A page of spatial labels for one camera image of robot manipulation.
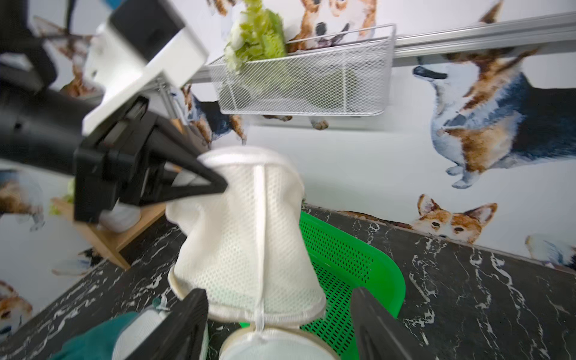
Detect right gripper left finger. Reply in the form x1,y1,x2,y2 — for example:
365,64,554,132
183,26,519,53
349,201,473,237
127,289,209,359

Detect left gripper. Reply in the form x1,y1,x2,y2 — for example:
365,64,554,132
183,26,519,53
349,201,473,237
73,96,227,224

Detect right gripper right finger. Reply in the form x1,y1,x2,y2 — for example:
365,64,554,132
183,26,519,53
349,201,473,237
350,287,423,360

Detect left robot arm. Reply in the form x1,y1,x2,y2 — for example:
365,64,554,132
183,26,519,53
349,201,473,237
1,1,227,224

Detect green work glove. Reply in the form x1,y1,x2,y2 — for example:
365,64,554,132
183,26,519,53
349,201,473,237
51,312,138,360

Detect green plastic basket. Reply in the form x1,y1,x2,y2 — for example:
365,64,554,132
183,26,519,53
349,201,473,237
238,210,407,360

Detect wooden shelf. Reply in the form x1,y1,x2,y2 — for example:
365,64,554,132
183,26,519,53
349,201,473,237
52,197,166,276

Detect potted orange flowers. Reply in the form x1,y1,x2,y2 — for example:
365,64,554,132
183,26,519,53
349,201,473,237
48,177,143,234

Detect white artificial flowers with fern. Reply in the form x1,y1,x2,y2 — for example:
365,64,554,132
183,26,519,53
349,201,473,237
223,1,287,74

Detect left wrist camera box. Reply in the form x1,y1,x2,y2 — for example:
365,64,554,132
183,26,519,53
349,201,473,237
82,1,209,136

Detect white wire wall basket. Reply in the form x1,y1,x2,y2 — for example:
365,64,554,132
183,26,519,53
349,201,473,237
207,24,396,117

